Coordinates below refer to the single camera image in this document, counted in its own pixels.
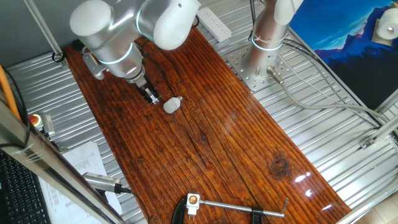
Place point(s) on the orange pole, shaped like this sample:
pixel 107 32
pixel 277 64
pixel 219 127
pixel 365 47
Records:
pixel 7 93

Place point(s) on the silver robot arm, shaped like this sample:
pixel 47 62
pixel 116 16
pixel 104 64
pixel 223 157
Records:
pixel 118 46

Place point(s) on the white toilet paper roll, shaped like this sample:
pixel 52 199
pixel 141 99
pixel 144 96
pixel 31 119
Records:
pixel 388 25

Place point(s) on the ribbed silver exterior camera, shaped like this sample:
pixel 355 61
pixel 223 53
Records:
pixel 99 182

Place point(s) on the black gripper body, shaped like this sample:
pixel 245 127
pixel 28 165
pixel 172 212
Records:
pixel 143 90

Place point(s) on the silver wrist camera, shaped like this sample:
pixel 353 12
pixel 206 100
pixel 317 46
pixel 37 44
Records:
pixel 93 67

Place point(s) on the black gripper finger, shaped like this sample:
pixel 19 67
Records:
pixel 154 98

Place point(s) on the thin aluminium frame strut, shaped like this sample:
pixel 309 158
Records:
pixel 43 29

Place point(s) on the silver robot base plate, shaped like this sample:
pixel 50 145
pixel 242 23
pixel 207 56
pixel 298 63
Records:
pixel 236 62

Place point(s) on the red emergency stop button box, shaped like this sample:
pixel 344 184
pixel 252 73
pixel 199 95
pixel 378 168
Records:
pixel 36 119

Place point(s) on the wide shiny metal frame bar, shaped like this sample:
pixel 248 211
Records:
pixel 46 165

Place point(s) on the white lamp socket adapter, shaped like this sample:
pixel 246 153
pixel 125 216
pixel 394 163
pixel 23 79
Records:
pixel 192 202

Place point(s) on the printed paper sheets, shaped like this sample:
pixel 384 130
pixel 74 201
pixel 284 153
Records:
pixel 84 158

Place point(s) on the white power strip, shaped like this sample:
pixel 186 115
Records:
pixel 214 23

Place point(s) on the black keyboard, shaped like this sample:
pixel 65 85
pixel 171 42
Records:
pixel 18 193

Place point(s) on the white light bulb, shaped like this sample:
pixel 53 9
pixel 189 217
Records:
pixel 171 105

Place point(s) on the blue mountain picture backdrop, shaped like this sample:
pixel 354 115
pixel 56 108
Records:
pixel 357 77

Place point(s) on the brown wooden board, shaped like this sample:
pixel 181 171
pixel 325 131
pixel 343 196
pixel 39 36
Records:
pixel 217 140

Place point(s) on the aluminium frame profile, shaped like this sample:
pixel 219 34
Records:
pixel 388 102
pixel 382 132

